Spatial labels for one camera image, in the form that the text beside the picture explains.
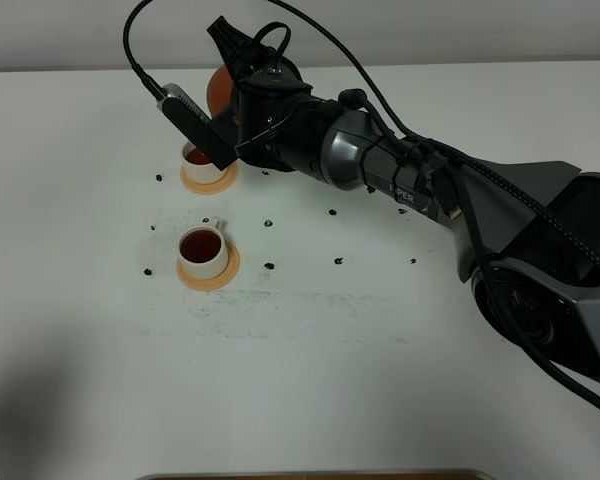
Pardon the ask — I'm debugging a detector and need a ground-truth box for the near orange coaster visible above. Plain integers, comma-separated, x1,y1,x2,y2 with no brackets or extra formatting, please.
176,242,240,292

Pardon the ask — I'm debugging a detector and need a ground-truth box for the orange coaster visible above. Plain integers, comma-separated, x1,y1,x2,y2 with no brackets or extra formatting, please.
180,164,238,195
176,242,240,292

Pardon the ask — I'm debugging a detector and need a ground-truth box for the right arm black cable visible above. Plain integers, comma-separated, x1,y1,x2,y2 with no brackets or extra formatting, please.
122,0,600,421

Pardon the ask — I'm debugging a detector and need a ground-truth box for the near white teacup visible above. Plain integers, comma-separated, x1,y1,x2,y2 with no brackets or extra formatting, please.
178,217,229,281

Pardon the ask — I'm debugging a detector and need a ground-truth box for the far white teacup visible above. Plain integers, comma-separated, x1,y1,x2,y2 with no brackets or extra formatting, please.
182,142,226,185

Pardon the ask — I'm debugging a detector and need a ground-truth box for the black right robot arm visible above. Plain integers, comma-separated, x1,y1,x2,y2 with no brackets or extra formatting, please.
208,19,600,383

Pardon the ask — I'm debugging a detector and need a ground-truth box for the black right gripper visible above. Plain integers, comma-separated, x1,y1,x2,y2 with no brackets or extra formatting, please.
207,17,340,175

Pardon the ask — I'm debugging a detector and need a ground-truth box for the brown clay teapot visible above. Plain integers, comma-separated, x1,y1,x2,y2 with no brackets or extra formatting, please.
206,65,240,125

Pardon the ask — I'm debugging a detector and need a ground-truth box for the white teacup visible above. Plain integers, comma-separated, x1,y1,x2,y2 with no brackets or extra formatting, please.
178,217,229,281
182,142,226,185

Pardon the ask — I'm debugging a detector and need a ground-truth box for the far orange coaster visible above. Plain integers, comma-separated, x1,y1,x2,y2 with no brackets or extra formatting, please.
180,164,238,195

